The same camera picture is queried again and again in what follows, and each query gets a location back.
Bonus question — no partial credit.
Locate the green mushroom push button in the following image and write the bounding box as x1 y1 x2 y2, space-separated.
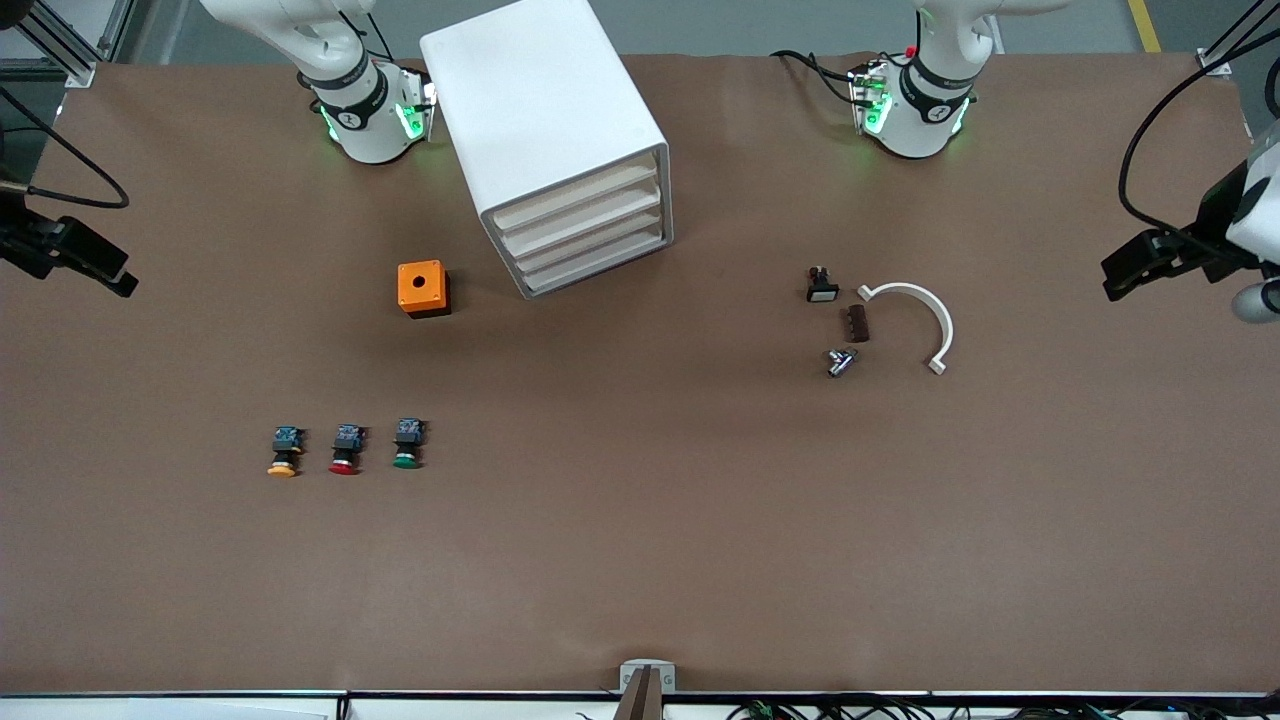
392 418 427 471

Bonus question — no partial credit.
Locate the white plastic drawer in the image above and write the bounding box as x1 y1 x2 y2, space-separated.
514 215 673 299

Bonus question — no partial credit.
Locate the yellow mushroom push button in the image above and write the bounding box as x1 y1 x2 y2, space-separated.
266 426 305 479

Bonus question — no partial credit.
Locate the red mushroom push button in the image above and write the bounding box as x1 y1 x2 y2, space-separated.
329 424 369 477

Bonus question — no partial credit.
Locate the white drawer cabinet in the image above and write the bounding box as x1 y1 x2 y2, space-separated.
420 0 674 300

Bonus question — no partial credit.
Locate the beige closed drawer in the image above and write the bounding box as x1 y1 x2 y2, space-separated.
504 193 671 278
482 148 668 234
493 170 670 256

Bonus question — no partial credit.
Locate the white curved plastic piece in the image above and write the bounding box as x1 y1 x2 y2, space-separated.
857 282 955 377

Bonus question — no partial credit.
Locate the brown wooden bar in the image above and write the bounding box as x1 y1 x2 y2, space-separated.
612 668 663 720

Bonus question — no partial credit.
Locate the aluminium frame profile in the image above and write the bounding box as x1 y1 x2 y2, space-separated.
1198 0 1280 79
97 0 138 63
0 0 101 89

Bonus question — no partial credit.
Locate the orange button enclosure box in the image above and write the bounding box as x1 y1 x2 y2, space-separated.
397 260 452 319

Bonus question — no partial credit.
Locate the black cable bundle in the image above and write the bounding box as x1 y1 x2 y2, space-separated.
725 698 1280 720

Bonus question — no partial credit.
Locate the silver metal bracket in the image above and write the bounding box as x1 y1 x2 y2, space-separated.
619 660 677 694

